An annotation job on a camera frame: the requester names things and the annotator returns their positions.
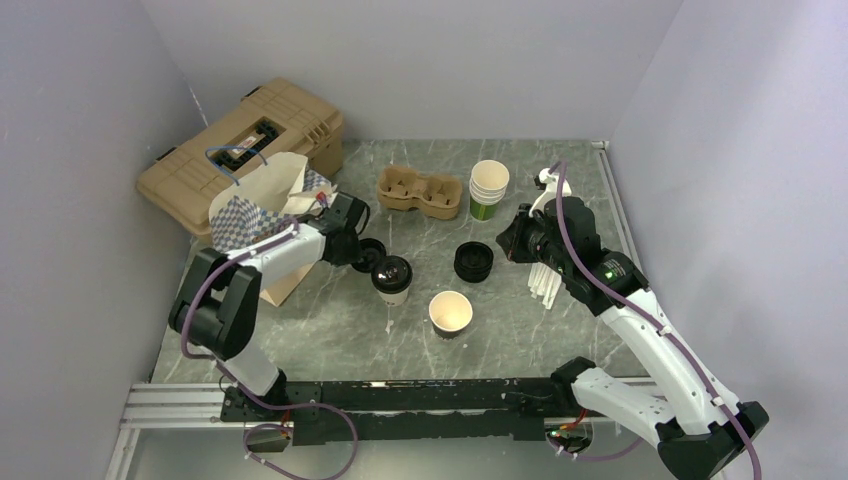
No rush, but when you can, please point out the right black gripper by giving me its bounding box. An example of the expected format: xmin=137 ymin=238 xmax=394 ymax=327
xmin=496 ymin=203 xmax=571 ymax=275

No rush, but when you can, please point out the blue checkered paper bag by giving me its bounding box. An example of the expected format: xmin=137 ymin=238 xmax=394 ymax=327
xmin=209 ymin=152 xmax=335 ymax=306

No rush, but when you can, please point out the white paper coffee cup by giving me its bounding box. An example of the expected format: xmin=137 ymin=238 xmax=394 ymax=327
xmin=378 ymin=288 xmax=409 ymax=306

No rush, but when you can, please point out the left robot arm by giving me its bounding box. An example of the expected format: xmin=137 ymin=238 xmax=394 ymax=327
xmin=168 ymin=192 xmax=371 ymax=420

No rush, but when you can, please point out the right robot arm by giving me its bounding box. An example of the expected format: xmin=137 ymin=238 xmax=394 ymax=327
xmin=496 ymin=196 xmax=769 ymax=479

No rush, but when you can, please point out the stack of black lids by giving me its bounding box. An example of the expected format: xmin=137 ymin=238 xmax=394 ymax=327
xmin=453 ymin=241 xmax=494 ymax=283

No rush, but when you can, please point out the bundle of white straws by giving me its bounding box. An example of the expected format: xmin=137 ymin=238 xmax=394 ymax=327
xmin=527 ymin=263 xmax=562 ymax=310

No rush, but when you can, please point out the brown cardboard cup carrier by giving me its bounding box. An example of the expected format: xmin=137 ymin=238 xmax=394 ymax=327
xmin=376 ymin=165 xmax=463 ymax=220

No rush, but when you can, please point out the stack of paper cups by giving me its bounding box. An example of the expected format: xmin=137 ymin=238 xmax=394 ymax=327
xmin=469 ymin=159 xmax=510 ymax=221

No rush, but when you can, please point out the tan plastic toolbox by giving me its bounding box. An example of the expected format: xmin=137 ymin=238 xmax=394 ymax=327
xmin=136 ymin=78 xmax=344 ymax=241

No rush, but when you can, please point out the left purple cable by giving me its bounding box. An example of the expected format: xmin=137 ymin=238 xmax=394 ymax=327
xmin=178 ymin=225 xmax=360 ymax=480

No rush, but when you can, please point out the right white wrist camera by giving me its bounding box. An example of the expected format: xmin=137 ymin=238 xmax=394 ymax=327
xmin=529 ymin=167 xmax=572 ymax=216

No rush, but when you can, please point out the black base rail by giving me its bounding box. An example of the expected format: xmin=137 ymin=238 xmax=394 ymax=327
xmin=220 ymin=377 xmax=587 ymax=446

